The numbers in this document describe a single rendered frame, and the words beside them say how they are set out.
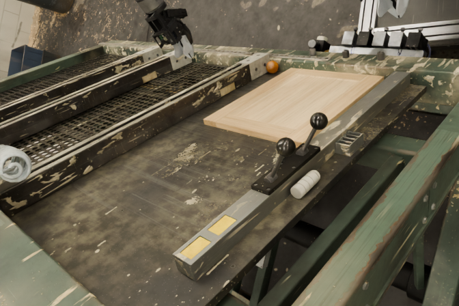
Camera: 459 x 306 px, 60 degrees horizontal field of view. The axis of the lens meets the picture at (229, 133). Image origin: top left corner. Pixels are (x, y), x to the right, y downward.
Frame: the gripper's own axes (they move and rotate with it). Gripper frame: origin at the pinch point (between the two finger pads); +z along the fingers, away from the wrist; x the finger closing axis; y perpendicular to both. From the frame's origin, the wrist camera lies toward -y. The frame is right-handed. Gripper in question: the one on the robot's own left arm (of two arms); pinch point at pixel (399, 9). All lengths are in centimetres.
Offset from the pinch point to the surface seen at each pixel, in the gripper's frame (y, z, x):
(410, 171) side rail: 29.3, 15.9, 6.7
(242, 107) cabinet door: 10, 24, -52
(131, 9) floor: -142, 76, -319
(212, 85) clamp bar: 4, 20, -68
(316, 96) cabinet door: -1.9, 32.0, -33.4
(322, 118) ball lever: 26.5, 4.3, -9.2
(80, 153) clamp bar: 50, -4, -70
